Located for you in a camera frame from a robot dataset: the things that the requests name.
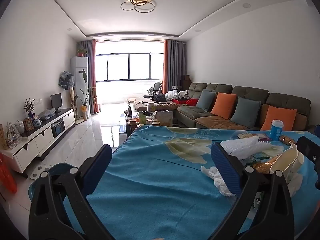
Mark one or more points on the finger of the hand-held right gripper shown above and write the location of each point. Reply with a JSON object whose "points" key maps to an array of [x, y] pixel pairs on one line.
{"points": [[317, 130], [310, 148]]}

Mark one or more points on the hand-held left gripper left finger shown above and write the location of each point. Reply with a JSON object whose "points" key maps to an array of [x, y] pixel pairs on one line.
{"points": [[98, 166]]}

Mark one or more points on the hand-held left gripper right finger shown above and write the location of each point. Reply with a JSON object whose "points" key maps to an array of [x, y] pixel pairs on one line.
{"points": [[226, 168]]}

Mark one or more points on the white foam fruit net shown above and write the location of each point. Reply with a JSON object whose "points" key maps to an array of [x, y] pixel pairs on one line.
{"points": [[240, 147]]}

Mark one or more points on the teal plastic bin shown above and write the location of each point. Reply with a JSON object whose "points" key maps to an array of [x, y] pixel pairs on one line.
{"points": [[58, 168]]}

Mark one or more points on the crumpled white tissue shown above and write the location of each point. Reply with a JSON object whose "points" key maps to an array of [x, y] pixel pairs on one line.
{"points": [[216, 177]]}

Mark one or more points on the cream paper cup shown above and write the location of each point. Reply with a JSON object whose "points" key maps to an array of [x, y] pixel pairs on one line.
{"points": [[300, 161], [282, 161]]}

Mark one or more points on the brown snack wrapper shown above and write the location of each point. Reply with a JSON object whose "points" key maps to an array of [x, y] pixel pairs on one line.
{"points": [[287, 140]]}

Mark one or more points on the flat snack packets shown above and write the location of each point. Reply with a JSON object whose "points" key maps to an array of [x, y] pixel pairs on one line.
{"points": [[246, 136]]}

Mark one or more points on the white plastic wrapper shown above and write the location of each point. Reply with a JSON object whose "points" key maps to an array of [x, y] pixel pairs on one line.
{"points": [[295, 183]]}

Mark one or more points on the blue and white cup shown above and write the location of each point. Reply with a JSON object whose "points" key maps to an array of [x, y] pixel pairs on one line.
{"points": [[275, 131]]}

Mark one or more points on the orange cushion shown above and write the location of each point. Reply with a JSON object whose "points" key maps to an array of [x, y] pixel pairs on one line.
{"points": [[280, 118], [223, 105]]}

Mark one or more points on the glass coffee table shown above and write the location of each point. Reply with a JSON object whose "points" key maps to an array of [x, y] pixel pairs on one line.
{"points": [[122, 128]]}

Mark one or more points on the clear printed plastic wrapper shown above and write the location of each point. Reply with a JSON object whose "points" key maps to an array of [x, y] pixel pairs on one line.
{"points": [[258, 200]]}

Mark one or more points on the group of glass jars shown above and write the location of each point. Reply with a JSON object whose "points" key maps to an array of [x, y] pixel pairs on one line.
{"points": [[131, 126]]}

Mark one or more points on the large teal cushion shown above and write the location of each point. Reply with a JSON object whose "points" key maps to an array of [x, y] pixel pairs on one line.
{"points": [[245, 112]]}

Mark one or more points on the white bathroom scale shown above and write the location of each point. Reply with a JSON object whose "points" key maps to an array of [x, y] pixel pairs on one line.
{"points": [[38, 172]]}

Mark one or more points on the white and black cabinet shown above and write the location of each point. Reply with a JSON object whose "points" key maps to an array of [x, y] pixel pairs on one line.
{"points": [[45, 136]]}

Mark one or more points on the green box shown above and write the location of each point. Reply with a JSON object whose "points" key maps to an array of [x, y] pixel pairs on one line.
{"points": [[142, 118]]}

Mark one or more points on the tall floor plant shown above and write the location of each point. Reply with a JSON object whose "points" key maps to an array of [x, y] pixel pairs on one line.
{"points": [[85, 97]]}

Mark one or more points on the small teal cushion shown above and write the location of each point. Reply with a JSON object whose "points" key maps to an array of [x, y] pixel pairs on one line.
{"points": [[205, 100]]}

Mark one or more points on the clear plastic bag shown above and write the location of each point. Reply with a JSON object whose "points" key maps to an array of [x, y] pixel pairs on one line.
{"points": [[47, 114]]}

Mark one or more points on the red cloth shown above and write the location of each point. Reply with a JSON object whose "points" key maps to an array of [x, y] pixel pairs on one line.
{"points": [[191, 102]]}

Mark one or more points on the blue and white porcelain jar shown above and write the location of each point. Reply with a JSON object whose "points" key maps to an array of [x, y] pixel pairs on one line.
{"points": [[37, 122]]}

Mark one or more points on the olive green sofa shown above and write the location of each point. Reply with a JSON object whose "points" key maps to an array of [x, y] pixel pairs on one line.
{"points": [[250, 92]]}

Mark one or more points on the black monitor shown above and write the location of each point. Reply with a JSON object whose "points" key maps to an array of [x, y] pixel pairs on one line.
{"points": [[56, 100]]}

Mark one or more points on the beige paper bag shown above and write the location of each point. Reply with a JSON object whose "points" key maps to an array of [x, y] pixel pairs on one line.
{"points": [[164, 118]]}

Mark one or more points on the grey and orange curtain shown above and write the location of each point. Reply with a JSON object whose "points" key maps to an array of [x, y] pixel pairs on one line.
{"points": [[173, 65], [92, 80]]}

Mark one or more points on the white ceramic jar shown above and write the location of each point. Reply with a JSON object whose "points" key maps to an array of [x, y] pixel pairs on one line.
{"points": [[19, 127]]}

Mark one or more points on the white standing air conditioner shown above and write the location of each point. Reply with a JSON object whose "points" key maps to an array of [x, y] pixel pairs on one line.
{"points": [[78, 80]]}

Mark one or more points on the pile of white clothes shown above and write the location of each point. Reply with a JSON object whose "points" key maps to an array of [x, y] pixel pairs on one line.
{"points": [[175, 94]]}

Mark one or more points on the clear wrapped ornament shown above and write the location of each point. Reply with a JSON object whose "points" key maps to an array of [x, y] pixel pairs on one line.
{"points": [[13, 136]]}

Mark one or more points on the plant in blue vase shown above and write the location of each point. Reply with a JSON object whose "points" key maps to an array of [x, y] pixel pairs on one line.
{"points": [[29, 106]]}

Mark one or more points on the black bag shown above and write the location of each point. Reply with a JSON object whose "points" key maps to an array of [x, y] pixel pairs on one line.
{"points": [[159, 97]]}

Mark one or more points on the cloth covered standing fan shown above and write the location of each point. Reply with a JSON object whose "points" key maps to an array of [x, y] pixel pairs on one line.
{"points": [[66, 80]]}

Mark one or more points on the brown stacked boxes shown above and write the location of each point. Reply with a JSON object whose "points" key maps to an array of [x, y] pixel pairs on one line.
{"points": [[185, 82]]}

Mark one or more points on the black office chair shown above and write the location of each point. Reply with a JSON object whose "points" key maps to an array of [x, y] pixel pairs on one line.
{"points": [[156, 87]]}

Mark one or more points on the dark framed window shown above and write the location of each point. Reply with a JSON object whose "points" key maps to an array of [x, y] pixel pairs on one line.
{"points": [[128, 66]]}

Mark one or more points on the small potted plant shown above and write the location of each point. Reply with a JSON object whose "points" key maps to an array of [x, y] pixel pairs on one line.
{"points": [[81, 52]]}

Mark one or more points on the wooden picture frame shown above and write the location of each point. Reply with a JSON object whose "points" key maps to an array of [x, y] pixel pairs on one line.
{"points": [[28, 124]]}

